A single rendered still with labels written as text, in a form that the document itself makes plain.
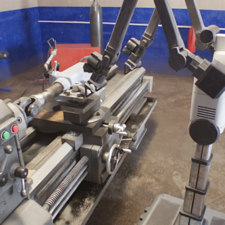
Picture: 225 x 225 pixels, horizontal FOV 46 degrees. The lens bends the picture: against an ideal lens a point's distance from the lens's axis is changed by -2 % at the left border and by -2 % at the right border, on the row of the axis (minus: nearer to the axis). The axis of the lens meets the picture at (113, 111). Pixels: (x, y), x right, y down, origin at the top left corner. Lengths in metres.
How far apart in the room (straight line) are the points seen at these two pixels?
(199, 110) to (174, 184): 1.44
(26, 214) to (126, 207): 1.29
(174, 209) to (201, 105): 0.98
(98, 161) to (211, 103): 0.83
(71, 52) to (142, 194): 2.90
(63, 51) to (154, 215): 3.37
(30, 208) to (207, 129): 0.94
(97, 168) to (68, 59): 3.16
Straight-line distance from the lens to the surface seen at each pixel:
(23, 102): 1.60
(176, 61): 1.18
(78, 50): 4.69
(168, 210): 2.12
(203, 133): 1.46
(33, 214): 1.35
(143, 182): 2.73
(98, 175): 1.86
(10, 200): 1.30
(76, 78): 2.01
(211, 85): 1.18
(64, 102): 1.72
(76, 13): 6.33
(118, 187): 2.67
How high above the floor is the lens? 1.75
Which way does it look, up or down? 25 degrees down
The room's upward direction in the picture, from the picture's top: 1 degrees counter-clockwise
